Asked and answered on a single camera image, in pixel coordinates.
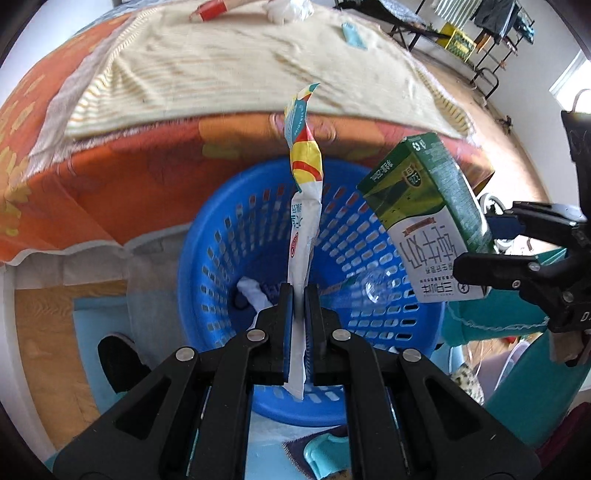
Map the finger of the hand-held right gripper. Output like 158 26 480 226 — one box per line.
488 200 579 239
452 251 551 297

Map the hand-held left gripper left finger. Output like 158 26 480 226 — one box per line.
53 283 293 480

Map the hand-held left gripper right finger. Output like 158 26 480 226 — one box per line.
304 284 541 480

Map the white plastic wrap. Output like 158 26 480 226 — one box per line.
238 277 274 317

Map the green milk carton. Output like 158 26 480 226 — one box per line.
356 132 496 304

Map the colourful snack wrapper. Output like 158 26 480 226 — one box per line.
283 83 325 401

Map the blue plastic basket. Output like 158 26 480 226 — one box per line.
178 159 446 428

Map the person's right hand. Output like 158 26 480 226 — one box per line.
549 329 585 368

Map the teal plastic object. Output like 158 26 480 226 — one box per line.
304 436 349 480

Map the black clothes rack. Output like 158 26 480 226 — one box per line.
470 0 542 99

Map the window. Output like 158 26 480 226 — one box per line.
549 50 591 108

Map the person's black shoe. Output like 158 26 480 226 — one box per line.
98 335 154 396

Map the yellow crate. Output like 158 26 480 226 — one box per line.
436 23 477 62

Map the teal garment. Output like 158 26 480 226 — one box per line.
516 8 539 45

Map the dark jacket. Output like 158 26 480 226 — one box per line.
473 0 516 34

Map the black folding chair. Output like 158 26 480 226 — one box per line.
335 0 445 50

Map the orange floral tablecloth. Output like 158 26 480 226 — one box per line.
0 4 497 267

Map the green striped towel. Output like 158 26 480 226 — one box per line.
434 0 472 19

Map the checked chair cloth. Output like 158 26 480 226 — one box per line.
379 0 426 24

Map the teal packet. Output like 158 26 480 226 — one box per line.
342 22 369 49

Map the yellow striped cloth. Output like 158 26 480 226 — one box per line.
65 0 474 141

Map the striped yellow towel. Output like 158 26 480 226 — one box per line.
28 9 476 160

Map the white plastic bag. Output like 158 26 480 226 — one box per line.
264 0 315 24

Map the white ring light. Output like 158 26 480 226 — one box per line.
478 191 514 254

